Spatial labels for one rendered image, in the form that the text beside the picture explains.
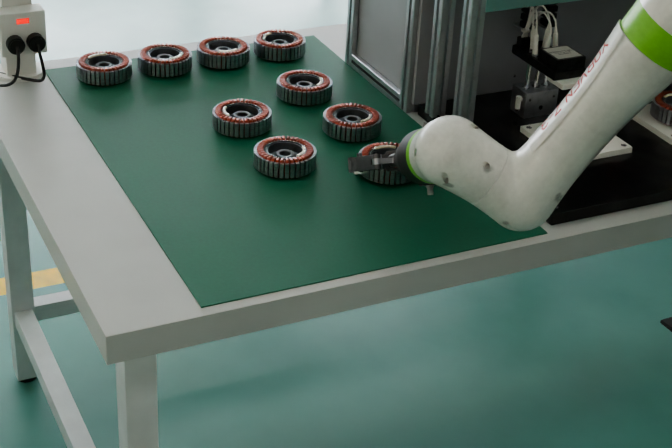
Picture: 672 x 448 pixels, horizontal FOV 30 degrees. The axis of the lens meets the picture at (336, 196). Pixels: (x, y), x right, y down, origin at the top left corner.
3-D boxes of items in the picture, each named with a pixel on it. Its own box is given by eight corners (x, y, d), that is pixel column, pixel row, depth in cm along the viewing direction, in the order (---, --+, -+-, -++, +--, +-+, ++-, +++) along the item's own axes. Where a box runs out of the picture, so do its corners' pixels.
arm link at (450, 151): (449, 97, 184) (413, 161, 183) (519, 142, 186) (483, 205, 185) (422, 107, 198) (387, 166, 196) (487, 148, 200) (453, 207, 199)
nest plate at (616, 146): (631, 152, 232) (633, 146, 232) (564, 165, 226) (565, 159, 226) (584, 120, 244) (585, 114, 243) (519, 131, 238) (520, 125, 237)
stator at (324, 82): (271, 104, 248) (271, 86, 247) (282, 82, 258) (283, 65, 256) (326, 110, 247) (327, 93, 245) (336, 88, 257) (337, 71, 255)
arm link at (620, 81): (616, 8, 180) (620, 39, 171) (679, 50, 182) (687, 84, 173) (469, 181, 199) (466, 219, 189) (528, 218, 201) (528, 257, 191)
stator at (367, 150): (427, 184, 221) (429, 165, 220) (366, 189, 219) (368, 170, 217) (409, 156, 231) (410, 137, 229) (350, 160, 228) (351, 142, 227)
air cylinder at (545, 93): (555, 113, 246) (559, 87, 243) (523, 119, 243) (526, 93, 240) (541, 103, 250) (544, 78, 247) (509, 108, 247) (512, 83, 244)
